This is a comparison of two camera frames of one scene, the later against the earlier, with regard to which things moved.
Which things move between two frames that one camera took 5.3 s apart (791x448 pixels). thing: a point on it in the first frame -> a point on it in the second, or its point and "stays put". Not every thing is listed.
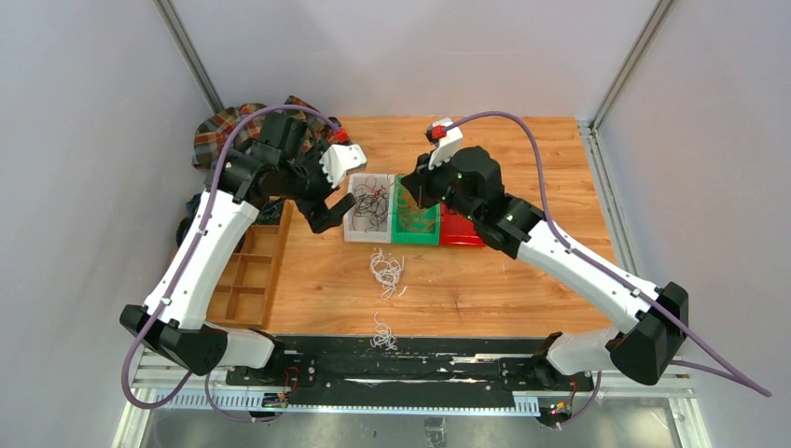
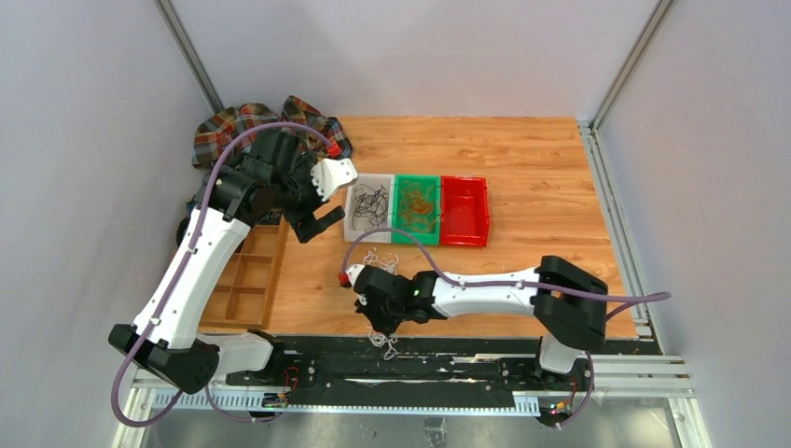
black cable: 370,204 stays put
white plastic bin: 369,219 stays put
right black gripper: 419,183 -> 386,328
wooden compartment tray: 248,293 stays put
